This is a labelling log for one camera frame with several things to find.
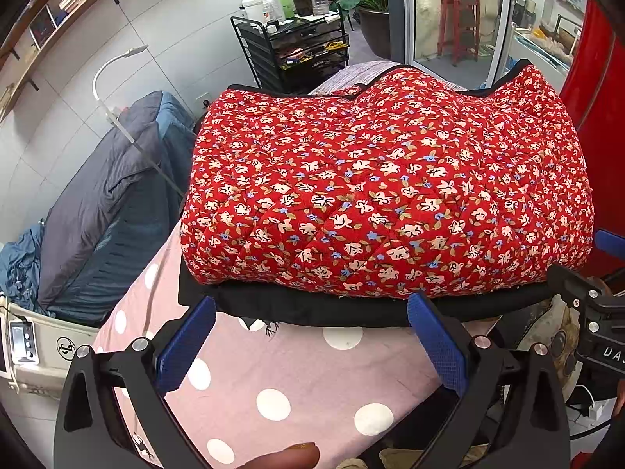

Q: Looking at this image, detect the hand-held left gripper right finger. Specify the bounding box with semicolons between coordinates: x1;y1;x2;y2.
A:
407;292;572;469

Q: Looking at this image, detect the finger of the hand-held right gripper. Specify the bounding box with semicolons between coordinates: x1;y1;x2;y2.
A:
549;264;625;344
594;229;625;256

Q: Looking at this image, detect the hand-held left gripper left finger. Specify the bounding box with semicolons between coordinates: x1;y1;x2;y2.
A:
55;295;218;469

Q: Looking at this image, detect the red floral quilted jacket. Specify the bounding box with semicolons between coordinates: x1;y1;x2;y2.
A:
178;61;596;301

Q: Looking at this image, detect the dog print cushion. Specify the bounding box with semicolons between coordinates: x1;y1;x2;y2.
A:
525;298;589;404

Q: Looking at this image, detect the pink polka dot bed sheet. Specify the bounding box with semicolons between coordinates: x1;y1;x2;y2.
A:
90;225;499;469

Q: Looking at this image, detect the black folded garment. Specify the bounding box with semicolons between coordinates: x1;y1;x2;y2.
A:
177;256;558;329

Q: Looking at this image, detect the white machine with round logo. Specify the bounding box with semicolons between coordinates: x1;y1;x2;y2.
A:
0;293;105;396

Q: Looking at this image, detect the grey blue massage mattress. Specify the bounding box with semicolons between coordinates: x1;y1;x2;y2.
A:
36;90;198;326

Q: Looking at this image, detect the red cabinet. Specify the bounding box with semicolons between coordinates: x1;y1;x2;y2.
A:
559;0;625;294

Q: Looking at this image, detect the blue crumpled cloth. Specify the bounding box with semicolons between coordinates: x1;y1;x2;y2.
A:
0;227;50;314

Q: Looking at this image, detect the glass door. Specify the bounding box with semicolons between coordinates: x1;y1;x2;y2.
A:
400;0;519;90

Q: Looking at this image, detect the grey woven cloth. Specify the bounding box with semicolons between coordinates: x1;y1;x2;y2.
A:
310;60;407;97

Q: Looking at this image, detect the white gooseneck lamp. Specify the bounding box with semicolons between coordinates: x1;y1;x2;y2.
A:
93;44;187;197

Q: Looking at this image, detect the red step stool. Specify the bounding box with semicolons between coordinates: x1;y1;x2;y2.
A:
436;0;483;67

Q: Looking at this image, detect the black metal trolley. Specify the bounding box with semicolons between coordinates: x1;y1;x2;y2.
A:
230;12;350;95

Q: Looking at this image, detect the potted green plant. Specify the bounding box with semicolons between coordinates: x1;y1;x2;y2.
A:
341;0;391;60

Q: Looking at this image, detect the wooden wall shelf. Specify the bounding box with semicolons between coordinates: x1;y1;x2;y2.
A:
0;0;153;124

